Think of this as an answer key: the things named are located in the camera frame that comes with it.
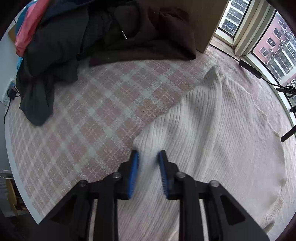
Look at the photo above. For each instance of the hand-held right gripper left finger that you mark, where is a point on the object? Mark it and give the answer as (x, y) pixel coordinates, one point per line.
(134, 173)

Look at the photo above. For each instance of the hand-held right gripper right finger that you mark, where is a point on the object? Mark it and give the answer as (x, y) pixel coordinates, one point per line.
(163, 176)

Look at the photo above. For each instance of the cream knit cardigan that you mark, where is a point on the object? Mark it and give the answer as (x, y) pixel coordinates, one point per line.
(219, 139)

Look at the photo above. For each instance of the black tripod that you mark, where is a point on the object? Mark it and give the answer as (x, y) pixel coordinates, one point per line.
(289, 134)

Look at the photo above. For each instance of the dark grey garment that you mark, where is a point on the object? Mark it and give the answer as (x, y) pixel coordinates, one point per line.
(46, 58)

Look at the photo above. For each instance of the black power adapter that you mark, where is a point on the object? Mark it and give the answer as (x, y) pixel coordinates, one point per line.
(11, 93)

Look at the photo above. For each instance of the white power strip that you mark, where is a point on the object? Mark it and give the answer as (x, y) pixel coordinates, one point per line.
(5, 95)

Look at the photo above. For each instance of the large wooden board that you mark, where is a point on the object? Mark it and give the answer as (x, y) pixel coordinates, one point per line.
(208, 23)

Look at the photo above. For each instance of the black garment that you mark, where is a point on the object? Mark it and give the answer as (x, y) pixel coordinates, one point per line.
(69, 14)

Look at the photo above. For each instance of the pink garment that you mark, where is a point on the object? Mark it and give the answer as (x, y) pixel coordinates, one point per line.
(30, 25)

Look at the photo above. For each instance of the blue cloth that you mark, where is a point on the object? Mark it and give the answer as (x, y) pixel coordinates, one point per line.
(21, 20)

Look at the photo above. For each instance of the white window frame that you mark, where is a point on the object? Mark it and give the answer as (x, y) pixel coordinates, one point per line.
(245, 41)

